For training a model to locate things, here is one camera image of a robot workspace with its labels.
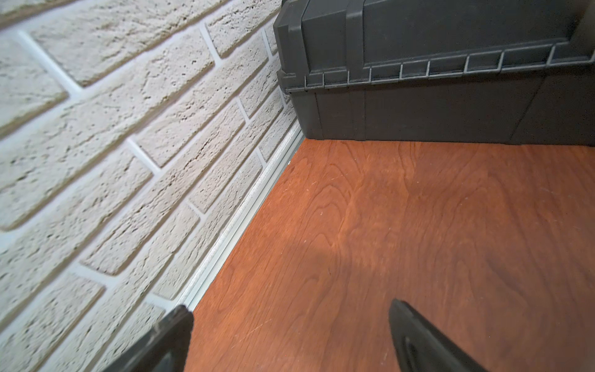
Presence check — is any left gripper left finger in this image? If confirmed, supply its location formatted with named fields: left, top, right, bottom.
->
left=104, top=305, right=194, bottom=372

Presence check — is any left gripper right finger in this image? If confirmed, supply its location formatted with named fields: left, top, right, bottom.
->
left=388, top=299, right=486, bottom=372

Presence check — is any black plastic toolbox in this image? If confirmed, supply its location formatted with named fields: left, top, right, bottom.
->
left=274, top=1, right=594, bottom=146

